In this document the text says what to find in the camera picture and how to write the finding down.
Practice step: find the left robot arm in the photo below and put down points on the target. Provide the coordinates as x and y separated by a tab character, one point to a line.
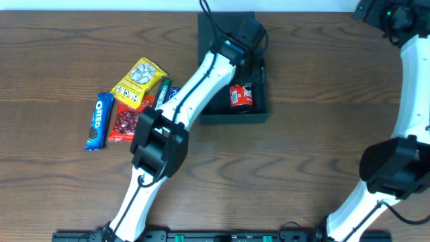
161	137

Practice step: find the blue Oreo cookie pack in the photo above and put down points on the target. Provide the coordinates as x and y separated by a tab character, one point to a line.
99	122

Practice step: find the yellow Hacks candy bag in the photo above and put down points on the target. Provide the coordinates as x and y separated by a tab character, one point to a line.
131	89

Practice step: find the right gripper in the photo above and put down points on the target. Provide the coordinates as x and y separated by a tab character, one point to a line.
364	11

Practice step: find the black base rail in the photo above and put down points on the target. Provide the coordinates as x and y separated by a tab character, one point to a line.
163	236

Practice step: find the blue Eclipse mint box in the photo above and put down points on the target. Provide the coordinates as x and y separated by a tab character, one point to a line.
173	92

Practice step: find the dark green box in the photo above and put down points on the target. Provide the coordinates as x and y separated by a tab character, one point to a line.
238	28

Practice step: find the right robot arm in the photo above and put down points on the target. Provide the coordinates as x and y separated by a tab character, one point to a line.
392	170

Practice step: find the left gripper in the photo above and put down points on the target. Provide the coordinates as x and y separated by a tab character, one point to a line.
252	70

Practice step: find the red Hacks candy bag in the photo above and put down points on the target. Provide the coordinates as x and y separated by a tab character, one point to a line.
126	120

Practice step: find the red Pringles can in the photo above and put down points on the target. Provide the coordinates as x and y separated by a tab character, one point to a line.
241	98

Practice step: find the green chocolate bar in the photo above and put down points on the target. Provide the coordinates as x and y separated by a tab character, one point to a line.
162	92

